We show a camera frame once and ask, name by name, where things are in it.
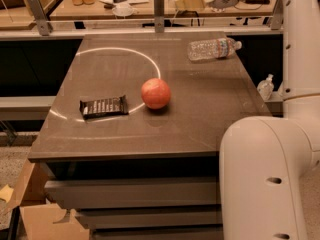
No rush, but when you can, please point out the metal rail bracket middle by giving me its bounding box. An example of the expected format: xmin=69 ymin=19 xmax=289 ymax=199
xmin=154 ymin=0 xmax=164 ymax=33

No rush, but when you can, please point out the metal rail bracket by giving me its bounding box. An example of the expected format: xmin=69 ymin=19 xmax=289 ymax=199
xmin=27 ymin=0 xmax=52 ymax=36
xmin=154 ymin=0 xmax=164 ymax=33
xmin=270 ymin=0 xmax=283 ymax=30

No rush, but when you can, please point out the grey drawer cabinet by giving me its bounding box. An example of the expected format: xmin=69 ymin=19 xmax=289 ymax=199
xmin=29 ymin=32 xmax=268 ymax=240

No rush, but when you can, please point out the white bowl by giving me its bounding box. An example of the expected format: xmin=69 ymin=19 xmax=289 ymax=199
xmin=112 ymin=4 xmax=134 ymax=17

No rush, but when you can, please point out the red apple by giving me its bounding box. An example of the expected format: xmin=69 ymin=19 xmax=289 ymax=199
xmin=141 ymin=78 xmax=171 ymax=109

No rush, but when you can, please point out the small clear bottle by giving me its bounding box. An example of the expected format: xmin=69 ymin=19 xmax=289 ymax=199
xmin=257 ymin=74 xmax=274 ymax=101

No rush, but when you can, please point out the wooden desk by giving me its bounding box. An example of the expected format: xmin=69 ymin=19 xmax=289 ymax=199
xmin=50 ymin=0 xmax=277 ymax=21

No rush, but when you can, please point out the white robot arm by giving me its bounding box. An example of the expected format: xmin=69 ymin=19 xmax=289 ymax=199
xmin=177 ymin=0 xmax=320 ymax=240

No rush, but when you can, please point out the metal rail bracket right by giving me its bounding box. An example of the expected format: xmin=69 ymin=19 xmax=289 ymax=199
xmin=270 ymin=0 xmax=283 ymax=30

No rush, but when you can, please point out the cardboard box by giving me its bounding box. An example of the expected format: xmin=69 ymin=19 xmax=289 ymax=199
xmin=5 ymin=160 xmax=89 ymax=240

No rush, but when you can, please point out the black rxbar chocolate bar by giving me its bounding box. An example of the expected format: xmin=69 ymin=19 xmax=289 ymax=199
xmin=79 ymin=96 xmax=129 ymax=120

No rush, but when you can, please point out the clear plastic water bottle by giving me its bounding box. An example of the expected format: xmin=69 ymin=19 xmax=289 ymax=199
xmin=187 ymin=37 xmax=242 ymax=62

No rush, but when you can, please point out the metal rail bracket left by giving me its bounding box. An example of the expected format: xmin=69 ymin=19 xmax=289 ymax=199
xmin=27 ymin=0 xmax=52 ymax=36

